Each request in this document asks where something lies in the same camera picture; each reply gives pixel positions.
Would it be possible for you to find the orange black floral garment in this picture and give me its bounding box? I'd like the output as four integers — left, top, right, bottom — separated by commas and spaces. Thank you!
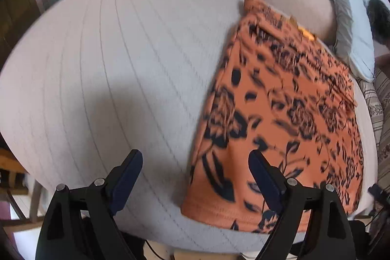
180, 0, 364, 234

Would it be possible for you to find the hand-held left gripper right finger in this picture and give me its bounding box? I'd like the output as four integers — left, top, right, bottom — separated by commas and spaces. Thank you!
248, 149, 357, 260

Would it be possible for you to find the wooden chair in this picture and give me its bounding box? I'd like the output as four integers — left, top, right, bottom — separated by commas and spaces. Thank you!
0, 147, 46, 227

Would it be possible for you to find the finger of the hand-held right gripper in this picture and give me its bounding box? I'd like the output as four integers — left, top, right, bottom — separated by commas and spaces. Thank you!
368, 183, 390, 212

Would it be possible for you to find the wooden glass-door cabinet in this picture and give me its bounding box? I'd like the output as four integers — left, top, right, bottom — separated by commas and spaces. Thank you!
0, 0, 112, 66

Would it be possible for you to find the striped patterned cloth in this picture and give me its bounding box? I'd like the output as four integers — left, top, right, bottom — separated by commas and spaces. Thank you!
356, 68, 390, 187

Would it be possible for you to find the black cable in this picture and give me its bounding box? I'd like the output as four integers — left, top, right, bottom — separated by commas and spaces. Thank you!
145, 239, 166, 259

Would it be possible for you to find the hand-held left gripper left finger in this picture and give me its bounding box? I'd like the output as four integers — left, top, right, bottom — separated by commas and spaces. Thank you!
36, 149, 144, 260

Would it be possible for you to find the grey pillow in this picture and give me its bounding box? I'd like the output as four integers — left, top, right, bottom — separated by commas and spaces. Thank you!
314, 0, 376, 83

